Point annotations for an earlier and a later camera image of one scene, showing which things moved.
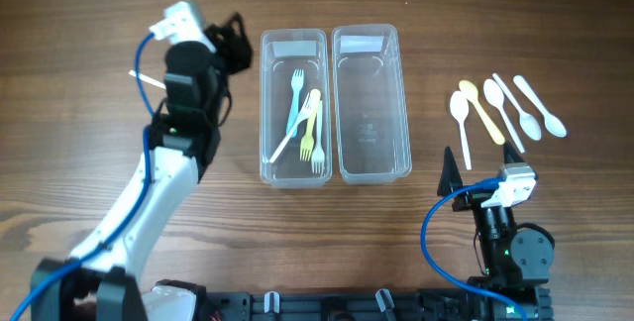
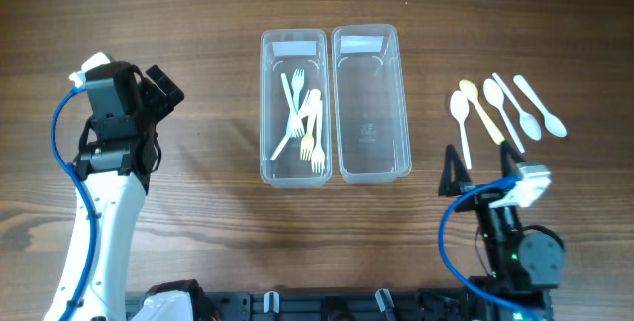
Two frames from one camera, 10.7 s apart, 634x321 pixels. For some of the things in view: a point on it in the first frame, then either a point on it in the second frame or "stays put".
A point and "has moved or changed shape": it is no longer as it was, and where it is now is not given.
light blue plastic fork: (297, 81) stays put
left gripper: (234, 45) to (162, 105)
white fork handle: (148, 79) has moved or changed shape
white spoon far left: (459, 106) stays put
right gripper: (451, 178) stays put
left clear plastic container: (294, 108) stays put
